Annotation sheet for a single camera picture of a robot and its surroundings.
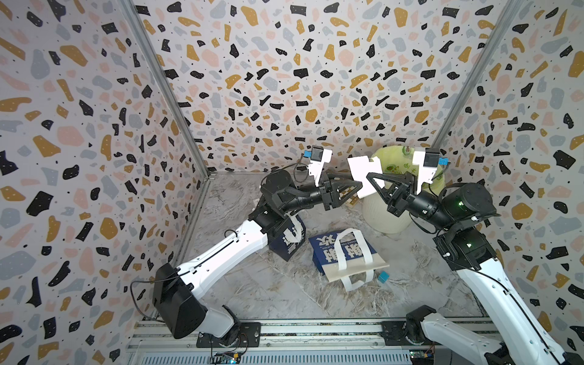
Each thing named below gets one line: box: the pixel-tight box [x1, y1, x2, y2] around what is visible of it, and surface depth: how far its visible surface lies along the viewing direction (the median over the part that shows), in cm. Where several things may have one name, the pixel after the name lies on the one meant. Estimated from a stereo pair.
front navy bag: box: [266, 212, 307, 263], surface depth 85 cm
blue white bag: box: [308, 228, 390, 292], surface depth 72 cm
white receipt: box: [346, 155, 385, 199], surface depth 52 cm
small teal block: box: [378, 270, 391, 284], surface depth 88 cm
